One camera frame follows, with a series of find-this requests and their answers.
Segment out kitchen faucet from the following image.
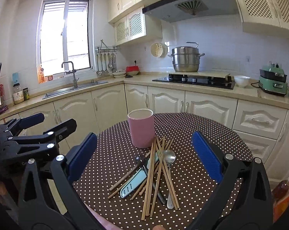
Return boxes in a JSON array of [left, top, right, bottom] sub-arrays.
[[61, 61, 80, 90]]

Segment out glass jar with label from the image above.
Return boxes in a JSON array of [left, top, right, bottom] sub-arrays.
[[13, 83, 24, 105]]

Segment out orange plastic bag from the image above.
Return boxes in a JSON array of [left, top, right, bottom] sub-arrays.
[[272, 178, 289, 222]]

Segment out steel sink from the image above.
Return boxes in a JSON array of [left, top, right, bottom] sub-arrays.
[[43, 80, 107, 99]]

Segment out lower cream cabinets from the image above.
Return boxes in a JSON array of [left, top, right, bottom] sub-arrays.
[[0, 82, 289, 182]]

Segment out cream cabinets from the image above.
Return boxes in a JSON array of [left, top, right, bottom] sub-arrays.
[[108, 0, 289, 45], [0, 82, 289, 182]]

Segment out pink utensil cup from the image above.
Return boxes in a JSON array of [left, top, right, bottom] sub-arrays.
[[128, 108, 155, 149]]

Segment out metal spoon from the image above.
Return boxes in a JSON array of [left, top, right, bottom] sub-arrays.
[[164, 149, 176, 210]]

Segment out hanging utensil rack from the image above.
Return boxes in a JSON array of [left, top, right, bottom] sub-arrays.
[[95, 40, 120, 77]]

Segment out knife with teal sheath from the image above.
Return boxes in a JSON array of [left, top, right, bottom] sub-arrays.
[[120, 154, 151, 198]]

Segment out window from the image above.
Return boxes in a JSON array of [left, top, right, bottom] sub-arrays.
[[37, 0, 91, 78]]

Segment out brown polka dot tablecloth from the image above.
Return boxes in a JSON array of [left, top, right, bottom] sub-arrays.
[[72, 112, 254, 230]]

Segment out red container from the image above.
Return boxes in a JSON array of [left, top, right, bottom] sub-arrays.
[[126, 65, 140, 76]]

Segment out white bowl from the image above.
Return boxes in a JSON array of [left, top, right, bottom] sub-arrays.
[[234, 75, 250, 88]]

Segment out black gas stove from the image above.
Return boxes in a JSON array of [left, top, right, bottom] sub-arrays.
[[153, 74, 235, 90]]

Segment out green electric cooker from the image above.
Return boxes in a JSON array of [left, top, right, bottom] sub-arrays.
[[258, 62, 287, 97]]

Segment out round white strainer plate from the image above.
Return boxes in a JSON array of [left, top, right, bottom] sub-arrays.
[[150, 43, 168, 58]]

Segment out stainless steel steamer pot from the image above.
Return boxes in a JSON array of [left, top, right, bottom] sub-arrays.
[[168, 42, 205, 72]]

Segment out range hood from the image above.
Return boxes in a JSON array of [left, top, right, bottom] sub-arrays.
[[142, 0, 238, 23]]

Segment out upper cream cabinets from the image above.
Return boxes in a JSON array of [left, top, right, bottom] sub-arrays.
[[108, 0, 289, 45]]

